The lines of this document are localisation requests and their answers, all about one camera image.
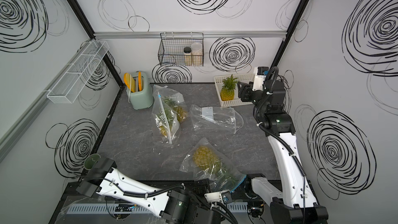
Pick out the pineapple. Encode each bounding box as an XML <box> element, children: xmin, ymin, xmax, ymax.
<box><xmin>220</xmin><ymin>75</ymin><xmax>238</xmax><ymax>101</ymax></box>

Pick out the zip-top bag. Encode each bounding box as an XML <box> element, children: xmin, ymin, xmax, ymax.
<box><xmin>151</xmin><ymin>92</ymin><xmax>180</xmax><ymax>146</ymax></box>
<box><xmin>189</xmin><ymin>105</ymin><xmax>244</xmax><ymax>134</ymax></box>
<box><xmin>179</xmin><ymin>138</ymin><xmax>246</xmax><ymax>192</ymax></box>
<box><xmin>153</xmin><ymin>85</ymin><xmax>189</xmax><ymax>123</ymax></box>

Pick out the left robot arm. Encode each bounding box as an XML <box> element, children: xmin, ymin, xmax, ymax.
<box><xmin>76</xmin><ymin>158</ymin><xmax>237</xmax><ymax>224</ymax></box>

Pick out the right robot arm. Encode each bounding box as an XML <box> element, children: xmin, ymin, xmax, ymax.
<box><xmin>237</xmin><ymin>66</ymin><xmax>329</xmax><ymax>224</ymax></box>

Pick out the white plastic basket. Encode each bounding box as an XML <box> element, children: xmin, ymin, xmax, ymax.
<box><xmin>214</xmin><ymin>73</ymin><xmax>255</xmax><ymax>107</ymax></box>

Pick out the white lid jar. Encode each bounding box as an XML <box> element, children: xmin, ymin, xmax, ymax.
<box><xmin>191</xmin><ymin>42</ymin><xmax>203</xmax><ymax>66</ymax></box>

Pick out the black lid spice jar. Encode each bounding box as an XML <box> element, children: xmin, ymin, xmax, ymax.
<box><xmin>183</xmin><ymin>47</ymin><xmax>192</xmax><ymax>66</ymax></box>

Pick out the mint green toaster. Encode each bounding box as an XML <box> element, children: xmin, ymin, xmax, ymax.
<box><xmin>126</xmin><ymin>72</ymin><xmax>153</xmax><ymax>110</ymax></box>

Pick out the orange toast slice right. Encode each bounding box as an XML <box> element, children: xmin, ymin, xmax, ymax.
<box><xmin>137</xmin><ymin>71</ymin><xmax>143</xmax><ymax>91</ymax></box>

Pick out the yellow toast slice left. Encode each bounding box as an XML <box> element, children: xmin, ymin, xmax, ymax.
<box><xmin>123</xmin><ymin>73</ymin><xmax>136</xmax><ymax>93</ymax></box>

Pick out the green cup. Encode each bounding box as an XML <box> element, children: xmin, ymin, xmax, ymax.
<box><xmin>84</xmin><ymin>153</ymin><xmax>101</xmax><ymax>171</ymax></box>

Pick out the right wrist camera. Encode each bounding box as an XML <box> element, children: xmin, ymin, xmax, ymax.
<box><xmin>252</xmin><ymin>66</ymin><xmax>269</xmax><ymax>91</ymax></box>

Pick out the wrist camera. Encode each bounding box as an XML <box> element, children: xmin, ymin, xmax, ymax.
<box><xmin>252</xmin><ymin>66</ymin><xmax>269</xmax><ymax>91</ymax></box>
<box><xmin>205</xmin><ymin>190</ymin><xmax>232</xmax><ymax>205</ymax></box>

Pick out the black wire basket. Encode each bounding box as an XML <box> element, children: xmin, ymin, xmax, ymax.
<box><xmin>158</xmin><ymin>32</ymin><xmax>204</xmax><ymax>66</ymax></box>

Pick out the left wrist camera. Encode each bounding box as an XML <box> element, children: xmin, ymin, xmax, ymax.
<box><xmin>205</xmin><ymin>190</ymin><xmax>232</xmax><ymax>205</ymax></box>

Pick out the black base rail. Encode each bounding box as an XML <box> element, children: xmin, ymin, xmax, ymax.
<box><xmin>62</xmin><ymin>179</ymin><xmax>315</xmax><ymax>200</ymax></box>

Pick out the white wire shelf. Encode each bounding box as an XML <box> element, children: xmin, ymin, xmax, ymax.
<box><xmin>47</xmin><ymin>40</ymin><xmax>110</xmax><ymax>104</ymax></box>

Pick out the grey cable duct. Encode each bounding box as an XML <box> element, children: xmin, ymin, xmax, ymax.
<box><xmin>66</xmin><ymin>201</ymin><xmax>249</xmax><ymax>215</ymax></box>

